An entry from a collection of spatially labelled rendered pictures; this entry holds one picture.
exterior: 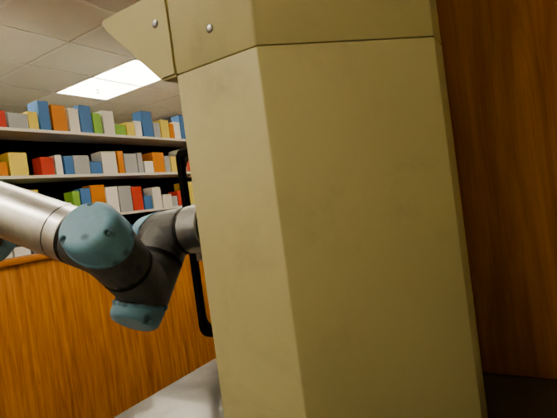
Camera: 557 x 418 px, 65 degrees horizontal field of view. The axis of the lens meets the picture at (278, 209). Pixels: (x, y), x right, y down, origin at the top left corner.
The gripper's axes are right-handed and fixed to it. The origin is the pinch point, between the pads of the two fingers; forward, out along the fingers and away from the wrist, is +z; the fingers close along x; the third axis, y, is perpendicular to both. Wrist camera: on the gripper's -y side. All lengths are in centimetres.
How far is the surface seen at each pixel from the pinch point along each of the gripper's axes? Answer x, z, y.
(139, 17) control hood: -14.0, -13.7, 27.8
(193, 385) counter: 6.2, -36.6, -26.2
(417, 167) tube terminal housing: -2.7, 11.9, 4.8
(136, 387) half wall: 122, -210, -90
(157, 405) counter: -1.8, -37.3, -26.2
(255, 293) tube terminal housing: -13.9, -3.9, -5.4
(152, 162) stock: 207, -254, 61
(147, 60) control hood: -14.0, -13.7, 22.7
